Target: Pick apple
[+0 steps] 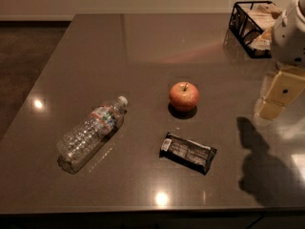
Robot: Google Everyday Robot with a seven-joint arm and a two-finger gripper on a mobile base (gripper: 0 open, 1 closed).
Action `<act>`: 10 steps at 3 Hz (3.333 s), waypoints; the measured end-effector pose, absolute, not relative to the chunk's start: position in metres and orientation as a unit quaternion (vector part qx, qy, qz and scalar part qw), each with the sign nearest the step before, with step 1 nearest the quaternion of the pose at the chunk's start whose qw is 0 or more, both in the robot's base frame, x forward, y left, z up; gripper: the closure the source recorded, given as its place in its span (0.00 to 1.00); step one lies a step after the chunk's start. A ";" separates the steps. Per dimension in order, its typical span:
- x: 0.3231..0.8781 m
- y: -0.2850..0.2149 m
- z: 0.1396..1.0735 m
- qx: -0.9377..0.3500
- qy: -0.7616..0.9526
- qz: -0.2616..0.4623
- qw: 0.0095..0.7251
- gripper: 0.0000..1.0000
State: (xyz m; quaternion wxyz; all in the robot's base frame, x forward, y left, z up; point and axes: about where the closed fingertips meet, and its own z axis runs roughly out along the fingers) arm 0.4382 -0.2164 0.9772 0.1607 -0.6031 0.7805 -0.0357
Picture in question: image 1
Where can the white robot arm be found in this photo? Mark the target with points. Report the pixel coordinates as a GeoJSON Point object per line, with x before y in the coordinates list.
{"type": "Point", "coordinates": [288, 40]}

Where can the black snack bar wrapper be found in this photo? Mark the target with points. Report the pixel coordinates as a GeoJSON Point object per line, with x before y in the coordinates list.
{"type": "Point", "coordinates": [188, 153]}

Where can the black wire basket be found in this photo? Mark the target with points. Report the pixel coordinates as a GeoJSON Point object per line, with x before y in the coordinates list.
{"type": "Point", "coordinates": [237, 26]}

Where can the red apple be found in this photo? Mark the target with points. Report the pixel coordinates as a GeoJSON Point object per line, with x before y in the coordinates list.
{"type": "Point", "coordinates": [184, 96]}

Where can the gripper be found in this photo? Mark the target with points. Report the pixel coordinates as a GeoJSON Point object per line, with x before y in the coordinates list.
{"type": "Point", "coordinates": [290, 37]}

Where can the white napkins in basket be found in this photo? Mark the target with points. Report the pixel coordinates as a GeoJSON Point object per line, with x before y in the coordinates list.
{"type": "Point", "coordinates": [260, 20]}

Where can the clear plastic water bottle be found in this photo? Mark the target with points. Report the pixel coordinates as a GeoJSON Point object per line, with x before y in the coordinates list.
{"type": "Point", "coordinates": [76, 144]}

